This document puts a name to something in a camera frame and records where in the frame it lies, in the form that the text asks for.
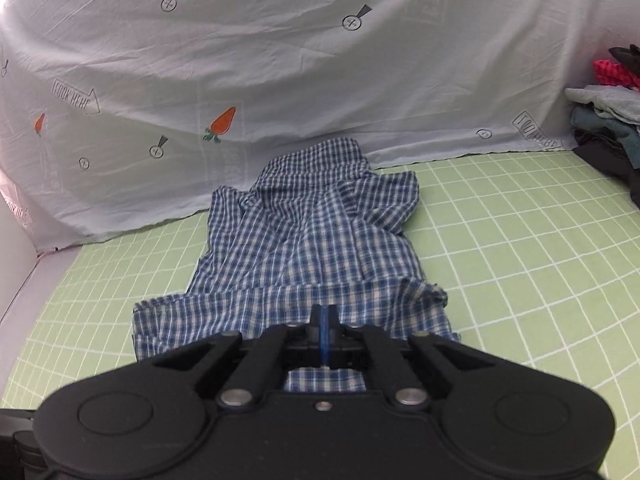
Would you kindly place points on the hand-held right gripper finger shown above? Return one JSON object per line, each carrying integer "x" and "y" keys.
{"x": 331, "y": 332}
{"x": 320, "y": 332}

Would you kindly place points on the blue plaid shirt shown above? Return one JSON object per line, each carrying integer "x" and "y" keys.
{"x": 310, "y": 240}

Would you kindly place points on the green grid mat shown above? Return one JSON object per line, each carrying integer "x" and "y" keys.
{"x": 525, "y": 260}

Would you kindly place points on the carrot print grey sheet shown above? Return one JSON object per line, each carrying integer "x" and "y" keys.
{"x": 300, "y": 85}

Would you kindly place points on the black crumpled garment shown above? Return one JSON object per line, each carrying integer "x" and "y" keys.
{"x": 610, "y": 157}

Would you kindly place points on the blue denim garment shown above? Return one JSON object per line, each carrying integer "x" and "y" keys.
{"x": 600, "y": 122}

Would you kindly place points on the grey folded garment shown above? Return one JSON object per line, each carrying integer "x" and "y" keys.
{"x": 605, "y": 100}

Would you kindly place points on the red knit garment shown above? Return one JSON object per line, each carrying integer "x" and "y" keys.
{"x": 617, "y": 74}

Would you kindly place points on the black folded garment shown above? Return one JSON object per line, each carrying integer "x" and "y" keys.
{"x": 627, "y": 53}

